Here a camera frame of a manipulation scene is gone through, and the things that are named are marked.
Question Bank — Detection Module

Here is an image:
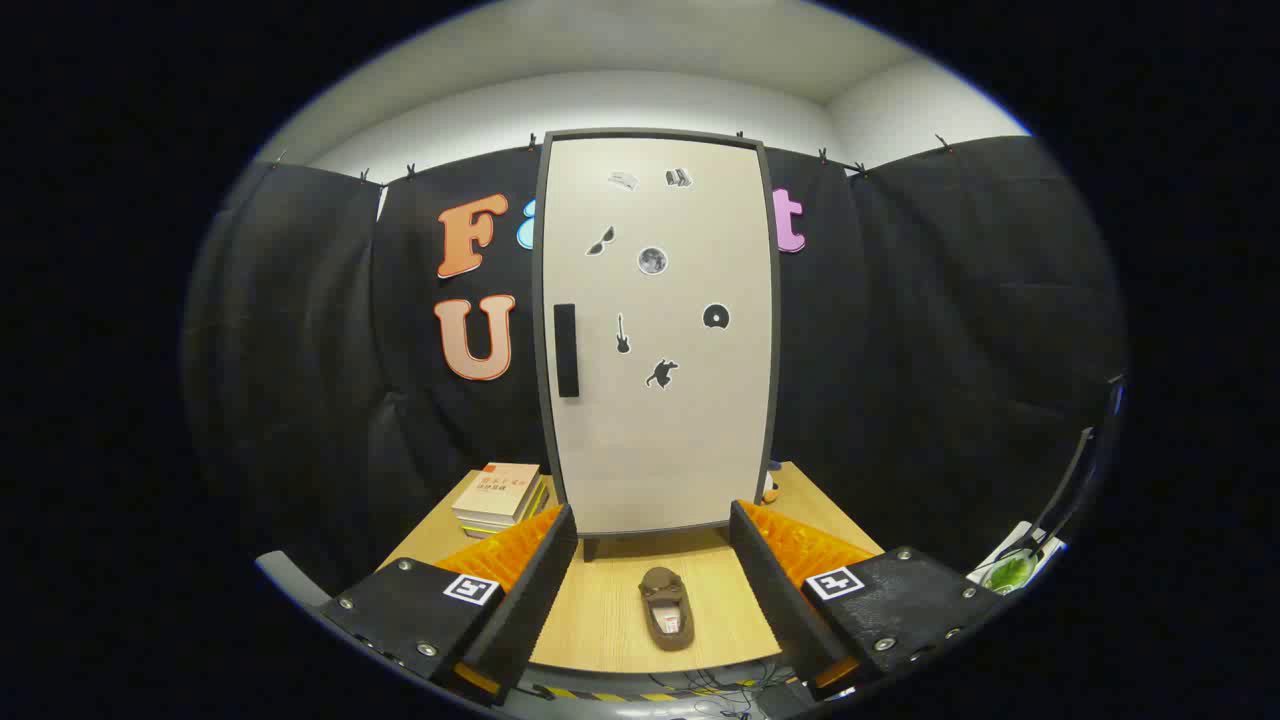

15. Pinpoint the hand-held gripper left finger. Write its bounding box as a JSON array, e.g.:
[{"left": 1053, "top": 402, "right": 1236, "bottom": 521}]
[{"left": 318, "top": 503, "right": 581, "bottom": 707}]

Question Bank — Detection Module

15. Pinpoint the dark grey shoe cabinet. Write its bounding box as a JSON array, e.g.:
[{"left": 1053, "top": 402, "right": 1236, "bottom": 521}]
[{"left": 533, "top": 128, "right": 783, "bottom": 563}]

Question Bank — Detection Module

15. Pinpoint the brown fuzzy shoe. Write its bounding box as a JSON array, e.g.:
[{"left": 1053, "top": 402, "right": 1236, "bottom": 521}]
[{"left": 640, "top": 566, "right": 696, "bottom": 652}]

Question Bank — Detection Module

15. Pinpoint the yellow edged book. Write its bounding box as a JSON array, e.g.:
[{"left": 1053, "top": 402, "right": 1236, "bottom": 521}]
[{"left": 458, "top": 478, "right": 551, "bottom": 541}]

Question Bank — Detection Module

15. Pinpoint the black backdrop cloth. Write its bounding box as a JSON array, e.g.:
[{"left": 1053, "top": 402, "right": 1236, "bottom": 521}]
[{"left": 185, "top": 133, "right": 1129, "bottom": 601}]

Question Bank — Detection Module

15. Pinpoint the green round object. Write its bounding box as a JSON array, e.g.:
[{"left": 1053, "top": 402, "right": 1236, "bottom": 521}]
[{"left": 985, "top": 550, "right": 1041, "bottom": 593}]

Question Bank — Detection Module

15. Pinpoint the white shoe cabinet door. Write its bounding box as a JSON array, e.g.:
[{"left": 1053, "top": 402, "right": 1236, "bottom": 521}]
[{"left": 544, "top": 137, "right": 777, "bottom": 536}]

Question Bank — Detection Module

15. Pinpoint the yellow black striped tape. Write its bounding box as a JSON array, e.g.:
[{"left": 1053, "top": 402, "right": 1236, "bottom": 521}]
[{"left": 540, "top": 683, "right": 771, "bottom": 703}]

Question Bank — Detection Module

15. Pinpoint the cream red cover book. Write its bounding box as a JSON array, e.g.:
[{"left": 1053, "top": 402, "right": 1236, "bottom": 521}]
[{"left": 452, "top": 462, "right": 542, "bottom": 526}]

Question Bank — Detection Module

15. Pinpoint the black curved metal frame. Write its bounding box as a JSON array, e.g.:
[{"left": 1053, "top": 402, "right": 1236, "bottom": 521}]
[{"left": 1030, "top": 375, "right": 1129, "bottom": 561}]

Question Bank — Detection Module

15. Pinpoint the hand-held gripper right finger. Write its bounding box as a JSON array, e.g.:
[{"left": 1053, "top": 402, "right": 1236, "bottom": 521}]
[{"left": 728, "top": 499, "right": 1004, "bottom": 701}]

